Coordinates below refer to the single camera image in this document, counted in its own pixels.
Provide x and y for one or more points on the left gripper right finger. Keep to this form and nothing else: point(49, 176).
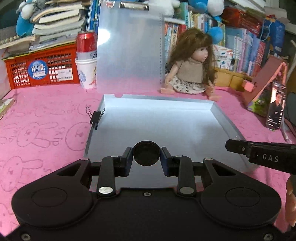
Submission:
point(181, 167)

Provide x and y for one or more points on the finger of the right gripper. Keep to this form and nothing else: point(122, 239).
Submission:
point(238, 147)

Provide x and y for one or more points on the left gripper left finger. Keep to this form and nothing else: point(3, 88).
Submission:
point(110, 168)

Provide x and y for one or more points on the black round cap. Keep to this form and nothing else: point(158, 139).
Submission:
point(146, 153)

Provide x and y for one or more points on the operator right hand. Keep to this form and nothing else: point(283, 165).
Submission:
point(290, 204)

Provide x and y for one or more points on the white cardboard box tray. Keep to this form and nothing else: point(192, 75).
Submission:
point(190, 127)

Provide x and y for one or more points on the black binder clip on box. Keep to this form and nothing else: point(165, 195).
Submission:
point(95, 117)

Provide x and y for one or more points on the smartphone on stand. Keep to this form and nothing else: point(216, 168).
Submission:
point(276, 106)

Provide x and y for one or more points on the wooden drawer box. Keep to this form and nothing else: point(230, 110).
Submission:
point(227, 78)

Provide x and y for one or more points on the pink bunny towel mat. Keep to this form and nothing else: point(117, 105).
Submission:
point(47, 127)

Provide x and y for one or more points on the pink phone stand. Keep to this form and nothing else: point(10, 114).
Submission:
point(257, 94)

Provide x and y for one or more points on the brown haired doll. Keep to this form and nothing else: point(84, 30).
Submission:
point(191, 66)

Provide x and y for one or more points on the row of upright books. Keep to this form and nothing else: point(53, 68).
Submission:
point(237, 39)

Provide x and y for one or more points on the white paper cup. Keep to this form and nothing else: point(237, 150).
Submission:
point(87, 73)

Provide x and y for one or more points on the translucent clipboard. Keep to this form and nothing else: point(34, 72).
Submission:
point(129, 48)

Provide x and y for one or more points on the red plastic basket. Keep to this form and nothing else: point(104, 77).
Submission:
point(49, 66)

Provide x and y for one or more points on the red soda can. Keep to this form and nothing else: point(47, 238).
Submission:
point(86, 45)

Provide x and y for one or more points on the red basket on books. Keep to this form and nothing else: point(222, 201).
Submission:
point(233, 17)

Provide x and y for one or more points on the blue plush toy right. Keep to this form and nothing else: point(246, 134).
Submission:
point(214, 9)

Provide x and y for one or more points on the stack of books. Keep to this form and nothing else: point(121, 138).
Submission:
point(55, 23)

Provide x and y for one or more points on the white pink bunny plush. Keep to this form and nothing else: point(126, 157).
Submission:
point(164, 7)

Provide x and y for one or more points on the blue white plush left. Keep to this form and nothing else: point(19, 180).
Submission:
point(23, 25)

